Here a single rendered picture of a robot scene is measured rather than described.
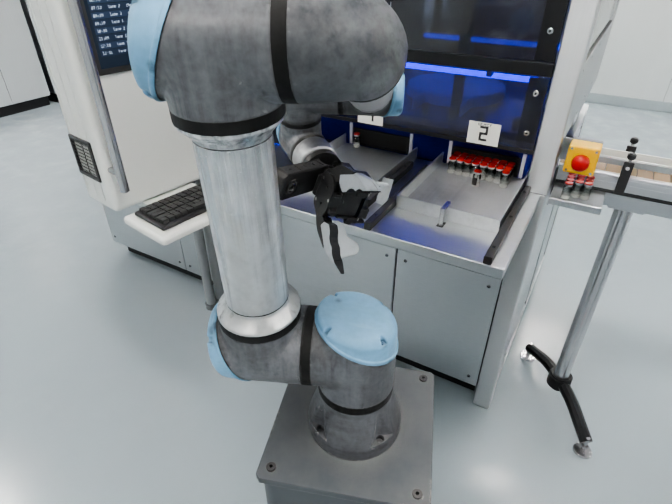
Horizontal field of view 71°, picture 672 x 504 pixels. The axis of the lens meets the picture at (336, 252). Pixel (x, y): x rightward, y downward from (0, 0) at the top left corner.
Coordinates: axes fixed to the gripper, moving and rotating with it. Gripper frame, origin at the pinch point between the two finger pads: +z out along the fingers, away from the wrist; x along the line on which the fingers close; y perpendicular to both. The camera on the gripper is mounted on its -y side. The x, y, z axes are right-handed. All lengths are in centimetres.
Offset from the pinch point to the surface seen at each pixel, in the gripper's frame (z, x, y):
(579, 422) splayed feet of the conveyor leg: 4, 69, 116
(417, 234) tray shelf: -24.1, 15.7, 35.1
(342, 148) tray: -80, 22, 42
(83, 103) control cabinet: -81, 21, -33
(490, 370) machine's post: -20, 69, 94
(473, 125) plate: -48, -5, 58
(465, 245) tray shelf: -15.9, 12.3, 41.9
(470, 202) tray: -33, 10, 55
